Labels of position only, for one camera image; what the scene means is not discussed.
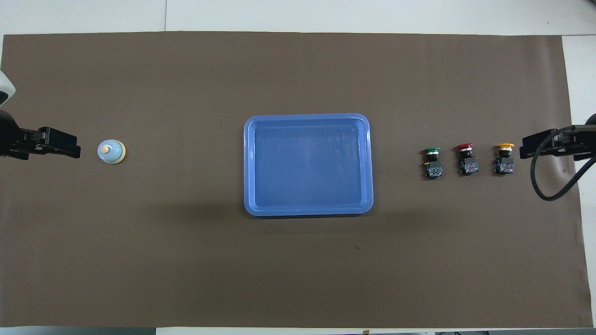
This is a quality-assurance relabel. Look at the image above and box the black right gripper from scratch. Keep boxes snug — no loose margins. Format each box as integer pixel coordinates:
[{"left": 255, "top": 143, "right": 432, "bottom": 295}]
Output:
[{"left": 519, "top": 113, "right": 596, "bottom": 161}]

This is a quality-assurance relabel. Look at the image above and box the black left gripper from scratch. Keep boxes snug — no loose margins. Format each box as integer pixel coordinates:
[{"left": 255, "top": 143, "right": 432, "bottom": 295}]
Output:
[{"left": 0, "top": 109, "right": 81, "bottom": 161}]

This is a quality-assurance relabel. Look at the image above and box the yellow push button switch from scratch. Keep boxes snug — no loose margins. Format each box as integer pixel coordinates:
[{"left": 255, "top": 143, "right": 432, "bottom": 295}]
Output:
[{"left": 494, "top": 143, "right": 515, "bottom": 175}]

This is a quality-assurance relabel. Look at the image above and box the red push button switch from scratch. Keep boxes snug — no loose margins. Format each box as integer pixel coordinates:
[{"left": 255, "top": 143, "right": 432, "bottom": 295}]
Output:
[{"left": 455, "top": 143, "right": 480, "bottom": 176}]

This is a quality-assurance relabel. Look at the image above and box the green push button switch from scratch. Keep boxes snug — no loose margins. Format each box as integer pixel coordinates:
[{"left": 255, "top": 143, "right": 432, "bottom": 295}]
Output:
[{"left": 423, "top": 147, "right": 444, "bottom": 180}]

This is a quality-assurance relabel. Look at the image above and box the light blue call bell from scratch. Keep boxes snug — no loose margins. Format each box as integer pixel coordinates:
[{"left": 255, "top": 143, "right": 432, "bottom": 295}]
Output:
[{"left": 97, "top": 140, "right": 126, "bottom": 165}]

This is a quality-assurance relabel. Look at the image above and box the blue plastic tray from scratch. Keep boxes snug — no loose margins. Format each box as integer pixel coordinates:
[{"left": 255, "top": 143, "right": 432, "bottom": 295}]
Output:
[{"left": 243, "top": 113, "right": 374, "bottom": 217}]

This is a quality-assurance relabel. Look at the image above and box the brown table mat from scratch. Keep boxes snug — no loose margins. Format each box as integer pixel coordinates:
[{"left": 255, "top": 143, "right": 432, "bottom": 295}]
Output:
[{"left": 0, "top": 32, "right": 594, "bottom": 328}]

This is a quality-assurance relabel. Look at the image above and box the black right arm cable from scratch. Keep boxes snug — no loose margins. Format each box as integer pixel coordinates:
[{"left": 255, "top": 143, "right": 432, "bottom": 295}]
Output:
[{"left": 531, "top": 126, "right": 596, "bottom": 201}]

